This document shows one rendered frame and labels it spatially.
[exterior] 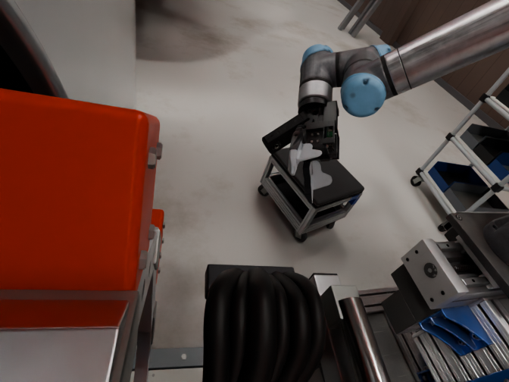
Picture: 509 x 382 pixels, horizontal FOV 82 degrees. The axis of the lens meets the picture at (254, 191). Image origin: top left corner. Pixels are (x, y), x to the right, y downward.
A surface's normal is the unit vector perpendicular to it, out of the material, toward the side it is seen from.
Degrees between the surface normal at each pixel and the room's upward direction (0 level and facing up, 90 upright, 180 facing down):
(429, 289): 90
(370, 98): 90
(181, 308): 0
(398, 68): 73
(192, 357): 0
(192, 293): 0
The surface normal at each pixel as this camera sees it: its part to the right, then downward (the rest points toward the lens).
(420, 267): -0.95, -0.03
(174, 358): 0.25, -0.68
